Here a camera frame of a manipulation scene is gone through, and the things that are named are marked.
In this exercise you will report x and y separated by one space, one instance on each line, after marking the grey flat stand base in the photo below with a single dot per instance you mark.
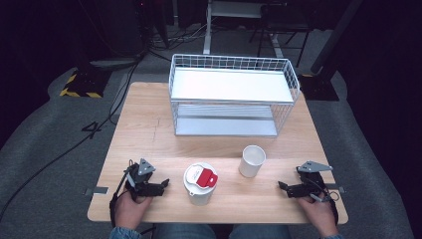
114 63

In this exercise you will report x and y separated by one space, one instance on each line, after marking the grey tape strip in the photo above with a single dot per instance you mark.
336 189
97 191

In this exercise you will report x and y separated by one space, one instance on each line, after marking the desk with white legs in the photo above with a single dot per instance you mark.
207 30

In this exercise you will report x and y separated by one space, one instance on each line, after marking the person's right hand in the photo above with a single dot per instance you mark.
320 212

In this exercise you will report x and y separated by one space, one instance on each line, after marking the black metal frame stand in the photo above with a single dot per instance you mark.
282 26

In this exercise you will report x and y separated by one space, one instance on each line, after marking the person's left hand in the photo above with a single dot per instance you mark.
131 210

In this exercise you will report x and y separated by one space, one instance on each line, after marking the yellow black striped stand base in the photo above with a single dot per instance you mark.
83 87

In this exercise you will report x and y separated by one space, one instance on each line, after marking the white cup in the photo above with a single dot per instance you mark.
252 161

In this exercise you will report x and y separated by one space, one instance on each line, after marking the person's right leg in jeans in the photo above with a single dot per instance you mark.
260 232

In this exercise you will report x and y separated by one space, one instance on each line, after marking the person's left leg in jeans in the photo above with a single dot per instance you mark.
185 231

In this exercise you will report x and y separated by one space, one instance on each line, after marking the white tumbler with red lid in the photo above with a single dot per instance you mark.
200 181

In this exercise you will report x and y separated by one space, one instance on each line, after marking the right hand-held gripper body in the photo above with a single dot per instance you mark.
312 181

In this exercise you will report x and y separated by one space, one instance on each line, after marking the black stand with slanted pole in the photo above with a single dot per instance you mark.
320 84

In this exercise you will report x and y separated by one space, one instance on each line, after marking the person's leg in jeans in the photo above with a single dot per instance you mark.
185 231
260 232

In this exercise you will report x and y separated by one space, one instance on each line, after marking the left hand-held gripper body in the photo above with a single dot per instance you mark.
141 177

